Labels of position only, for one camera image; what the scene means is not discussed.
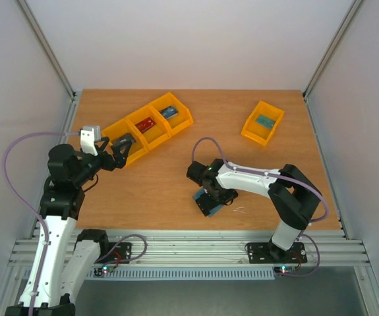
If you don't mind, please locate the green credit card in bin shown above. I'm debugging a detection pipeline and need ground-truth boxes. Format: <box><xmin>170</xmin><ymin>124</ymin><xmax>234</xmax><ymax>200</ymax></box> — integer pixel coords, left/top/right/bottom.
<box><xmin>255</xmin><ymin>115</ymin><xmax>276</xmax><ymax>130</ymax></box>

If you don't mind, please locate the aluminium corner post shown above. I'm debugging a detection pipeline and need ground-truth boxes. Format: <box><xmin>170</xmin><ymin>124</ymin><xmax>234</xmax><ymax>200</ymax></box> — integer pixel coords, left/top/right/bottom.
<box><xmin>302</xmin><ymin>0</ymin><xmax>365</xmax><ymax>99</ymax></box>
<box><xmin>16</xmin><ymin>0</ymin><xmax>77</xmax><ymax>99</ymax></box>

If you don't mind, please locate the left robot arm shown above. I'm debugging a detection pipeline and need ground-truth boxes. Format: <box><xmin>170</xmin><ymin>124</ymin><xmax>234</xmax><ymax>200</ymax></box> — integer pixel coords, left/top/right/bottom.
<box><xmin>5</xmin><ymin>131</ymin><xmax>131</xmax><ymax>315</ymax></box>

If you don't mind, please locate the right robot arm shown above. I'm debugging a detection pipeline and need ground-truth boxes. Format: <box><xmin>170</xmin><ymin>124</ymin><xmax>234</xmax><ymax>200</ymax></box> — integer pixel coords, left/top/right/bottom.
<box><xmin>186</xmin><ymin>159</ymin><xmax>321</xmax><ymax>263</ymax></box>

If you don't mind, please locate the grey slotted cable duct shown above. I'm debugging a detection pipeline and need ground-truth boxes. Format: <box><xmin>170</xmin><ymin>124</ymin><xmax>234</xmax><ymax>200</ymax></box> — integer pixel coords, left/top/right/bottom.
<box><xmin>85</xmin><ymin>267</ymin><xmax>275</xmax><ymax>281</ymax></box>

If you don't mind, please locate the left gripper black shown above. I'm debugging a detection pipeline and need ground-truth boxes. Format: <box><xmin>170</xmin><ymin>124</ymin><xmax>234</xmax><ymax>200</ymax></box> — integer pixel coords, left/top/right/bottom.
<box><xmin>73</xmin><ymin>136</ymin><xmax>132</xmax><ymax>186</ymax></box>

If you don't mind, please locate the teal leather card holder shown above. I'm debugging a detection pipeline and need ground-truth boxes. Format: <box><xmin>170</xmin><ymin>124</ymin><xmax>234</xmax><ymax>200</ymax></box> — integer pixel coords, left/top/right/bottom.
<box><xmin>192</xmin><ymin>189</ymin><xmax>225</xmax><ymax>217</ymax></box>

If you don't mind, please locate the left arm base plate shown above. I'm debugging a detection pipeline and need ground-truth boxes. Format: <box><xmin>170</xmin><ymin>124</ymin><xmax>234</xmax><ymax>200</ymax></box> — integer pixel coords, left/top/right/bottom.
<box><xmin>96</xmin><ymin>242</ymin><xmax>132</xmax><ymax>265</ymax></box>

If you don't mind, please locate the left aluminium corner post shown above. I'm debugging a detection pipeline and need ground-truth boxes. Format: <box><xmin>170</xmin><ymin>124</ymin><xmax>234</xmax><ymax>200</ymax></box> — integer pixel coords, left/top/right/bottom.
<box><xmin>16</xmin><ymin>0</ymin><xmax>77</xmax><ymax>99</ymax></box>

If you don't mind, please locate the yellow three-compartment bin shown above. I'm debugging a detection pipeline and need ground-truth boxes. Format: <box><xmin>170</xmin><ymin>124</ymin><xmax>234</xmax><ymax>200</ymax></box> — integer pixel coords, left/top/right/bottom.
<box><xmin>102</xmin><ymin>92</ymin><xmax>194</xmax><ymax>166</ymax></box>

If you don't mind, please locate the red credit card in bin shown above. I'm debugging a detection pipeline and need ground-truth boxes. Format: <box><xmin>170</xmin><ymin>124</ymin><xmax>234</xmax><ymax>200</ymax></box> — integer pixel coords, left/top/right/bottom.
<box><xmin>135</xmin><ymin>117</ymin><xmax>156</xmax><ymax>134</ymax></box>

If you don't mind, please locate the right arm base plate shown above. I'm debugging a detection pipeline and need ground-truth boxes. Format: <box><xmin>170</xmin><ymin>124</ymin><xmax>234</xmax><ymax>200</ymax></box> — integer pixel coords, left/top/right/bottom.
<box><xmin>245</xmin><ymin>242</ymin><xmax>308</xmax><ymax>264</ymax></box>

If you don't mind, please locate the grey credit card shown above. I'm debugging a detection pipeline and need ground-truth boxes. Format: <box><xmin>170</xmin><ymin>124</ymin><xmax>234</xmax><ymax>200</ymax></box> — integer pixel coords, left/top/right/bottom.
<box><xmin>112</xmin><ymin>133</ymin><xmax>136</xmax><ymax>148</ymax></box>

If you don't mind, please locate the blue credit card in bin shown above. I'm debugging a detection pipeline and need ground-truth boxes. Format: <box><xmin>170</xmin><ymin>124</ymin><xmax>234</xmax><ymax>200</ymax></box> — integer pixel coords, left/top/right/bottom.
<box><xmin>160</xmin><ymin>105</ymin><xmax>179</xmax><ymax>120</ymax></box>

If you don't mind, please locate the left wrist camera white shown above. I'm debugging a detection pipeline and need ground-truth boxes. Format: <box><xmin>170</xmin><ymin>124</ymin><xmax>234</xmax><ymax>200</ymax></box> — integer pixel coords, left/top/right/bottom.
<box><xmin>80</xmin><ymin>125</ymin><xmax>102</xmax><ymax>156</ymax></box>

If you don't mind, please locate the small yellow bin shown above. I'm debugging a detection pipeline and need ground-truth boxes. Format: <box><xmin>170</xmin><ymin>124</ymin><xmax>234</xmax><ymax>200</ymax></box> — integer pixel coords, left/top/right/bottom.
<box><xmin>241</xmin><ymin>101</ymin><xmax>285</xmax><ymax>146</ymax></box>

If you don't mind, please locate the right aluminium corner post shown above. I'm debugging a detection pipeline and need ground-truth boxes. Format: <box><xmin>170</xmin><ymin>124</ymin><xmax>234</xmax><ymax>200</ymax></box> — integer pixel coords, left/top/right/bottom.
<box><xmin>302</xmin><ymin>0</ymin><xmax>365</xmax><ymax>99</ymax></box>

